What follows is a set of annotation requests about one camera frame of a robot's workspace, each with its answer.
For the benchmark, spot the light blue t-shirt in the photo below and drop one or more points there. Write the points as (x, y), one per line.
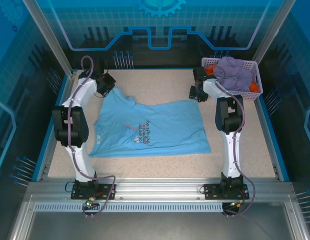
(157, 120)

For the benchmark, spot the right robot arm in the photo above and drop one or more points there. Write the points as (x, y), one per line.
(227, 117)

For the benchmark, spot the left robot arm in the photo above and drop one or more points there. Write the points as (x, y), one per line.
(77, 125)

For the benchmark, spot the orange t-shirt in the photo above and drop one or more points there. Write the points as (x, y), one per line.
(209, 70)

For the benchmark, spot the purple t-shirt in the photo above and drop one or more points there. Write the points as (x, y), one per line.
(232, 75)

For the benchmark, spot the lilac plastic basket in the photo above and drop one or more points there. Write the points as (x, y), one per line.
(245, 96)

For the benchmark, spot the small LED connector board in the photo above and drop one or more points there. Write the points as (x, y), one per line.
(89, 203)
(236, 204)

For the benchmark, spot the aluminium frame post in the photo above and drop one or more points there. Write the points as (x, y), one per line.
(271, 32)
(58, 47)

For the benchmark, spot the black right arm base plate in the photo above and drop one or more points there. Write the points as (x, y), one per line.
(209, 192)

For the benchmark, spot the aluminium mounting rail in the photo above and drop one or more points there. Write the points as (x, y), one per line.
(157, 190)

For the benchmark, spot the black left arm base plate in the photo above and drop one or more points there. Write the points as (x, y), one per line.
(77, 193)

